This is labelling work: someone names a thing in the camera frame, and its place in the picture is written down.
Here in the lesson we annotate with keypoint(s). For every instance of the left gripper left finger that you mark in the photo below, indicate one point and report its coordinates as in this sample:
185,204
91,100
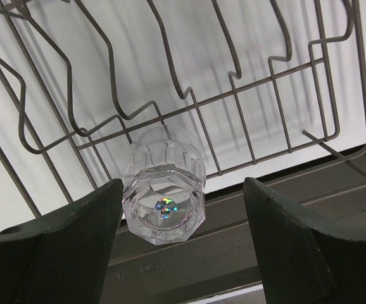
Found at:
62,256

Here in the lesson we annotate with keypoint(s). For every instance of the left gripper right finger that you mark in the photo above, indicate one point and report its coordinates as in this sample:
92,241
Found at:
302,255

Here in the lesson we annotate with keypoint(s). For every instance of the small clear faceted glass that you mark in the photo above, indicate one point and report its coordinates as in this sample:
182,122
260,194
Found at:
164,185

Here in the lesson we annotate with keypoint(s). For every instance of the aluminium frame rail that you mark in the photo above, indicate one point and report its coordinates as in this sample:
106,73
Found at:
221,257

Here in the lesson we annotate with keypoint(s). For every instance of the black wire dish rack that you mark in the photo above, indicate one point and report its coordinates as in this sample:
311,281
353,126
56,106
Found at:
263,85

